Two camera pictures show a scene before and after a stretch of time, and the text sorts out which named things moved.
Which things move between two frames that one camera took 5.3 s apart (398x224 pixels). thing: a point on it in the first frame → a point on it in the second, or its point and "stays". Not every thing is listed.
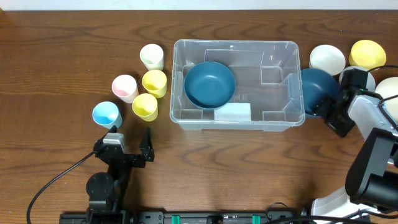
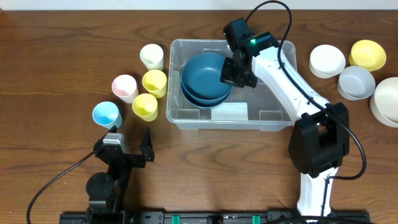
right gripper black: (337, 112) → (234, 73)
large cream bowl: (388, 88) stays
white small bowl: (328, 58) stays
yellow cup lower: (145, 106) stays
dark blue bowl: (316, 84) → (201, 74)
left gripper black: (125, 156) stays
